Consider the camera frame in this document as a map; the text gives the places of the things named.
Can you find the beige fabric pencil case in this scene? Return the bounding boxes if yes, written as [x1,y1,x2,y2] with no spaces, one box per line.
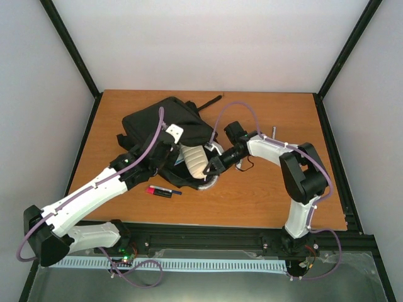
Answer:
[181,145,208,180]

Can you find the black student bag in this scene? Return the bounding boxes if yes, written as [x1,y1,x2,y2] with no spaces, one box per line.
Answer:
[110,96,218,191]

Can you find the dog picture book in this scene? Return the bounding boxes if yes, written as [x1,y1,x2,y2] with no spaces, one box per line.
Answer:
[175,155,184,165]

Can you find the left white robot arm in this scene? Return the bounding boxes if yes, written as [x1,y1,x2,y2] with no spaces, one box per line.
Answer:
[23,128,182,267]

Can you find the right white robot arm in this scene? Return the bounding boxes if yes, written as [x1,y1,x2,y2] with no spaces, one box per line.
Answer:
[203,121,332,255]

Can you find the pink cap black highlighter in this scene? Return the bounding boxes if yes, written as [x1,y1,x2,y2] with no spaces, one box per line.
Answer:
[146,186,173,198]

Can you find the blue cap pen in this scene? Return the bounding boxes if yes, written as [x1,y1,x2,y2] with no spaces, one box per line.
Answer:
[149,185,182,195]

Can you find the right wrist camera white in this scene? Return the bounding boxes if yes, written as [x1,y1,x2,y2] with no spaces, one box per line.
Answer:
[204,141,224,155]

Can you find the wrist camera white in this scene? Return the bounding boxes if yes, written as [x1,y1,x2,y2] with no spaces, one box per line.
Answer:
[165,124,184,144]
[204,141,224,155]

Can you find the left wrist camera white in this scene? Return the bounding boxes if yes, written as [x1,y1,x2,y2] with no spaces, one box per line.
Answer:
[165,124,184,144]

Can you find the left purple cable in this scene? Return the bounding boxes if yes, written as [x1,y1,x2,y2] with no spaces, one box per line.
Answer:
[16,106,166,288]

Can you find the black aluminium rail base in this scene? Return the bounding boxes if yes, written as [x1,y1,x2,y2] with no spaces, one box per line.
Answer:
[40,220,378,262]

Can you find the light blue cable duct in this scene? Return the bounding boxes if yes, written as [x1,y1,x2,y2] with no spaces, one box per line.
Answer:
[51,256,287,274]

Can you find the right black frame post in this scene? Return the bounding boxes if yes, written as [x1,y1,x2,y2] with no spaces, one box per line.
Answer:
[316,0,383,98]

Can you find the black frame post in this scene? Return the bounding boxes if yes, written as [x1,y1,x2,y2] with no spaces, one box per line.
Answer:
[39,0,103,104]
[316,0,383,98]

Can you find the left black frame post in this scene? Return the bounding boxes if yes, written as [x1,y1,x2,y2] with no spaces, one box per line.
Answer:
[39,0,103,104]

